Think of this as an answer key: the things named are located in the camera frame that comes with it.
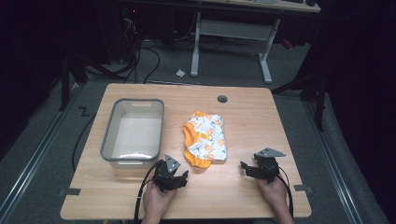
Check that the person's left hand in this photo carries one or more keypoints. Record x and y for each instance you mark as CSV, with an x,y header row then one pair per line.
x,y
157,200

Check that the metal floor rail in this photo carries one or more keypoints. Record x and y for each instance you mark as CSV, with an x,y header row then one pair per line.
x,y
334,165
34,158

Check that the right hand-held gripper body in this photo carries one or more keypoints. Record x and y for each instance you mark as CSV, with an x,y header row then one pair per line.
x,y
267,168

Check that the person's right hand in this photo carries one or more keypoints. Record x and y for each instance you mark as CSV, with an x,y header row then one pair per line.
x,y
274,193

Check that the orange white patterned garment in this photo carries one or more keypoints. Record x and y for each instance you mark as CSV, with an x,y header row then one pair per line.
x,y
205,140

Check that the black metal stand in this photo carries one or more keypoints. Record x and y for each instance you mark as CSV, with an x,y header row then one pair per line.
x,y
65,84
320,102

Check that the desk with white metal legs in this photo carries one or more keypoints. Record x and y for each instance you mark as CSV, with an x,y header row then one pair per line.
x,y
233,29

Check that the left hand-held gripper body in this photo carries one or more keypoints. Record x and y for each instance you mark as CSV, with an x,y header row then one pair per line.
x,y
166,175

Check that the white plastic bin grey rim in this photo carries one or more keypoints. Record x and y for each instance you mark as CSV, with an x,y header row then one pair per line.
x,y
135,133

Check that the white paper scrap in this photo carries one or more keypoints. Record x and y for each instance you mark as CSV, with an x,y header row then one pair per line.
x,y
180,73

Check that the grey table edge bracket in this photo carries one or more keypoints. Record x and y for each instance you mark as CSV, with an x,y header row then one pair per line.
x,y
302,188
73,192

